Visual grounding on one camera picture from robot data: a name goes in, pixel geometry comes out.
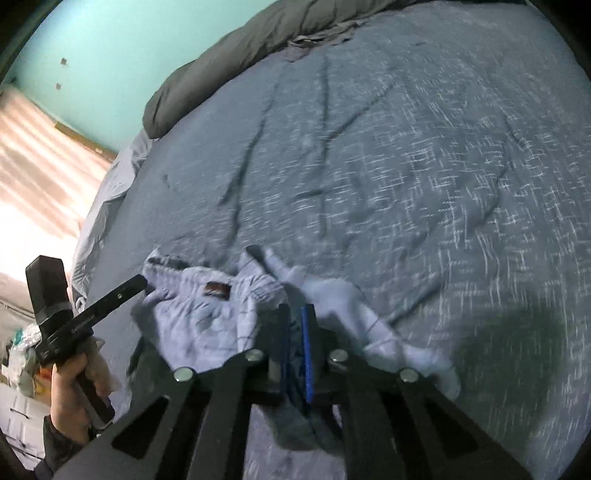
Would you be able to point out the pile of plastic bags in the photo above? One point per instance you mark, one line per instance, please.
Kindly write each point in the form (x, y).
(23, 355)

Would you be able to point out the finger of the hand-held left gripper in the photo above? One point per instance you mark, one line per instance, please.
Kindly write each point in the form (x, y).
(117, 295)

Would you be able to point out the light grey bed sheet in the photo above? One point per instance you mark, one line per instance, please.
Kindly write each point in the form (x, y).
(111, 198)

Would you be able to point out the person's left forearm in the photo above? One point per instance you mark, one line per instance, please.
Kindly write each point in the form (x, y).
(57, 445)

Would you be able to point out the blue patterned bed blanket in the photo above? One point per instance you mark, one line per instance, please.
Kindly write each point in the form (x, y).
(392, 184)

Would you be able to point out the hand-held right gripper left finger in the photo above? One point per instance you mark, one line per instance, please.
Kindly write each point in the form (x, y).
(282, 355)

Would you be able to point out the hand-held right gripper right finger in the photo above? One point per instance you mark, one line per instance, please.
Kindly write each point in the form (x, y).
(307, 355)

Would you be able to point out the white cabinet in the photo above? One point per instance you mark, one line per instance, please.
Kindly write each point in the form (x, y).
(18, 420)

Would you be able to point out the white shorts with black waistband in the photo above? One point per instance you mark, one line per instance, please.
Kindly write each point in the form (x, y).
(198, 318)

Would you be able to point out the person's left hand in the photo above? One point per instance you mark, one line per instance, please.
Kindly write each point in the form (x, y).
(69, 401)

